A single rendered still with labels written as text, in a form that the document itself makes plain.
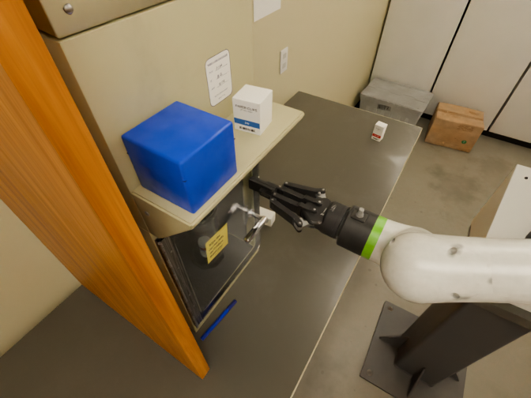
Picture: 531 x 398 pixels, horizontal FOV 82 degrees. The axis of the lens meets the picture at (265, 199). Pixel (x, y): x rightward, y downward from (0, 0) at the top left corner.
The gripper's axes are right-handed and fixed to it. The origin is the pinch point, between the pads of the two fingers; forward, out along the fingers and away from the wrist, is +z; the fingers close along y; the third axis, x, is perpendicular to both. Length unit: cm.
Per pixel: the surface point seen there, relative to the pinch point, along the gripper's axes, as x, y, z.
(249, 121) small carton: -22.4, 6.7, -1.8
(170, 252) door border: -3.1, 25.8, 3.6
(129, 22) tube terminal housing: -39.6, 19.3, 4.8
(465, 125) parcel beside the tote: 104, -248, -55
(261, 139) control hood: -20.0, 7.1, -4.5
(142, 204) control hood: -18.3, 27.4, 2.8
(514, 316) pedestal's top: 38, -26, -71
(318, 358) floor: 131, -14, -27
